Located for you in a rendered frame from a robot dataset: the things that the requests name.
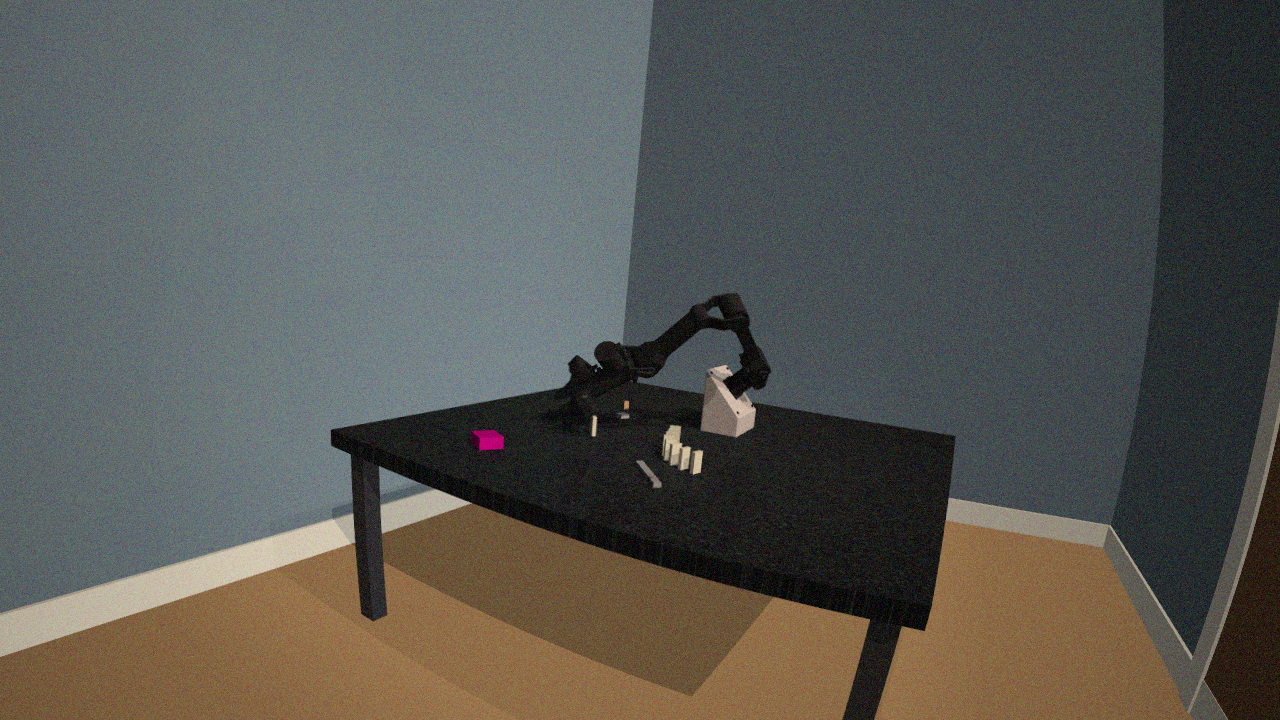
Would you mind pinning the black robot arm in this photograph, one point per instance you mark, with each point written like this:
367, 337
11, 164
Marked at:
650, 357

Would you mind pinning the magenta block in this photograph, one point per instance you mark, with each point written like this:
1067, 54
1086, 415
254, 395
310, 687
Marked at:
487, 440

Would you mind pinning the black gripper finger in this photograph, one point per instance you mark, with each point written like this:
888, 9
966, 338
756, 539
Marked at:
571, 408
568, 390

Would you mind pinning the grey flat bar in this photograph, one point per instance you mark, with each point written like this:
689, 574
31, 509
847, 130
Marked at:
648, 474

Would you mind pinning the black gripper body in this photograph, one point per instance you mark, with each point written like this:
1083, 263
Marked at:
587, 396

